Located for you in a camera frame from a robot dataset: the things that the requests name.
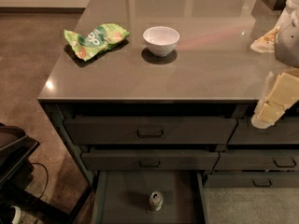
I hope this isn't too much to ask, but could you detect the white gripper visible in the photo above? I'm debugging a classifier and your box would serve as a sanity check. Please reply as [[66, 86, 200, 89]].
[[250, 11, 299, 129]]

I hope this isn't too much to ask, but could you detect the top right drawer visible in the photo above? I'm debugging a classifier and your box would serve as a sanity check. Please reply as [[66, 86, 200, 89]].
[[229, 117, 299, 145]]

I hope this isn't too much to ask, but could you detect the middle right drawer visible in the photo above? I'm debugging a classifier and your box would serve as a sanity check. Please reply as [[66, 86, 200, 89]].
[[214, 150, 299, 171]]

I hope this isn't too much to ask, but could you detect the grey drawer cabinet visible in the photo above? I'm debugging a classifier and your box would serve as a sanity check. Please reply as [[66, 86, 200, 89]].
[[36, 0, 299, 224]]

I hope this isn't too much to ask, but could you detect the bottom right drawer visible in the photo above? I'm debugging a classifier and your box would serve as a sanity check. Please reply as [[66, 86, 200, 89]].
[[205, 173, 299, 188]]

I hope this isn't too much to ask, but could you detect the open bottom left drawer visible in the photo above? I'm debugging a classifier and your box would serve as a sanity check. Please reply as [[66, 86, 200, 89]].
[[91, 171, 209, 224]]

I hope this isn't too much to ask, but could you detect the middle left drawer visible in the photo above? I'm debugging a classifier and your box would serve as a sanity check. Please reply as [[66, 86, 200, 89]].
[[81, 149, 219, 171]]

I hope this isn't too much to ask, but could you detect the top left drawer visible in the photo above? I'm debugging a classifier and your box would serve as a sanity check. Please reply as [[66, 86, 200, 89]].
[[64, 117, 237, 145]]

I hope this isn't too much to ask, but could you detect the white plastic jar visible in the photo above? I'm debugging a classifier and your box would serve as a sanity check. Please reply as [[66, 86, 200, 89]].
[[275, 0, 299, 28]]

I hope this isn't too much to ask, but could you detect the white bowl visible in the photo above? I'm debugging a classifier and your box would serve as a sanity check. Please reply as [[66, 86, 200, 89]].
[[143, 26, 180, 57]]

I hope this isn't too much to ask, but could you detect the green snack bag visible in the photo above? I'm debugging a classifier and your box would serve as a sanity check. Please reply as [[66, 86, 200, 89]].
[[64, 23, 130, 62]]

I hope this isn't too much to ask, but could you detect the black cart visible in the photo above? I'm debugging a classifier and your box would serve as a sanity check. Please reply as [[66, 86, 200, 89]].
[[0, 124, 92, 224]]

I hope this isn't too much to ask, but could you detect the black cable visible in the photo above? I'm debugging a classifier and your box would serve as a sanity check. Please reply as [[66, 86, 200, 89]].
[[29, 161, 50, 203]]

